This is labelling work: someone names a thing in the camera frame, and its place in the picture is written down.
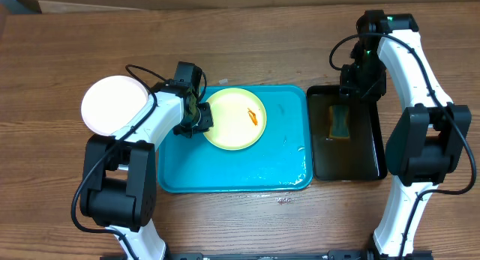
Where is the yellow-green plate with ketchup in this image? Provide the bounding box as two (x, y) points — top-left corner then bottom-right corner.
(204, 88), (267, 151)

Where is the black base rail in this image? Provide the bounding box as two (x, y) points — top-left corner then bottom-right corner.
(100, 248), (434, 260)

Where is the white plate with ketchup streak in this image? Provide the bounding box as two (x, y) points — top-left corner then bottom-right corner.
(80, 75), (149, 136)

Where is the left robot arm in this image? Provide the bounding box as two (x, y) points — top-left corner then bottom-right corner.
(70, 61), (213, 259)

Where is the black water tray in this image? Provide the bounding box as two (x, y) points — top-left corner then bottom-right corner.
(307, 85), (388, 181)

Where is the green and yellow sponge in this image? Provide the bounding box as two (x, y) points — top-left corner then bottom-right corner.
(328, 105), (350, 139)

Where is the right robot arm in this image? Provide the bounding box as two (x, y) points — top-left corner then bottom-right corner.
(338, 10), (477, 259)

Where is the turquoise plastic tray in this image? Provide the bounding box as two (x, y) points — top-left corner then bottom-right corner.
(157, 85), (313, 193)

